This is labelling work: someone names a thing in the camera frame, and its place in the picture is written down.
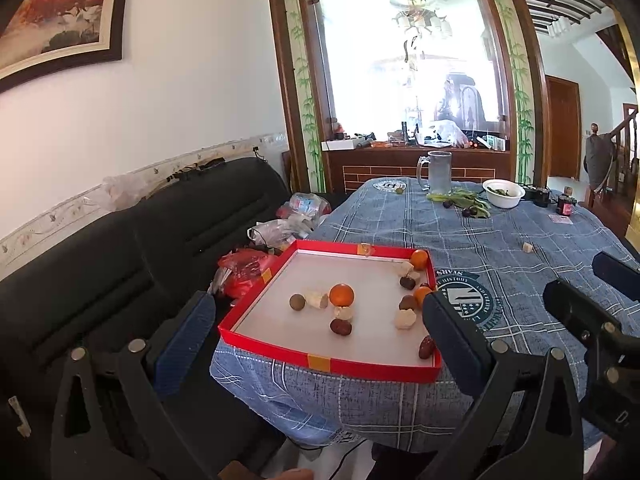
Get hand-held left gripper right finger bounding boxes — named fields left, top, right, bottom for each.
left=417, top=290, right=586, bottom=480

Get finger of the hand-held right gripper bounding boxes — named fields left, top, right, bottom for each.
left=592, top=251, right=640, bottom=290
left=543, top=279, right=626, bottom=348

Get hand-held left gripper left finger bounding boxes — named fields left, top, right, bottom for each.
left=50, top=290, right=218, bottom=480

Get red cardboard box tray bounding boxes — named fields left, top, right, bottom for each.
left=218, top=239, right=444, bottom=385

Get black jar red label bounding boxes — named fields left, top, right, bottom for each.
left=556, top=186, right=577, bottom=217

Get red plastic bag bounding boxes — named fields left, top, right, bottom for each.
left=216, top=247, right=278, bottom=301

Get black round container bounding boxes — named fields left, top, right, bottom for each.
left=522, top=186, right=552, bottom=208

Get black leather sofa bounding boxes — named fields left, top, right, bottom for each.
left=0, top=156, right=346, bottom=480

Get white bowl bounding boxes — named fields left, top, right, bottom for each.
left=482, top=179, right=526, bottom=209

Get green vegetable stalks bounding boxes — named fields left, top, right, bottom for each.
left=426, top=187, right=493, bottom=219

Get wooden door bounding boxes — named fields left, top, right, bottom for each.
left=545, top=75, right=582, bottom=181

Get crumpled clear plastic bag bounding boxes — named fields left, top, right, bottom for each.
left=101, top=174, right=151, bottom=210

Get glass beer mug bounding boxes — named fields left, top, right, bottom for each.
left=417, top=150, right=454, bottom=192

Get white paper tag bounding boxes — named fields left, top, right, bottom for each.
left=7, top=395, right=32, bottom=439

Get blue and red snack bag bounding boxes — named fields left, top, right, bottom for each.
left=276, top=192, right=332, bottom=226

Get wooden cabinet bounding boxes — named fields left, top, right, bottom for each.
left=321, top=148, right=512, bottom=195

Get white plastic bag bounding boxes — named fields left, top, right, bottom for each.
left=431, top=119, right=471, bottom=148

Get wooden bamboo-print partition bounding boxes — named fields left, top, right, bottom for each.
left=262, top=0, right=551, bottom=196

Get framed horse painting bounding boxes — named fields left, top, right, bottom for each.
left=0, top=0, right=134, bottom=94

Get black cable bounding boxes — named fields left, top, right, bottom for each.
left=285, top=435, right=373, bottom=466

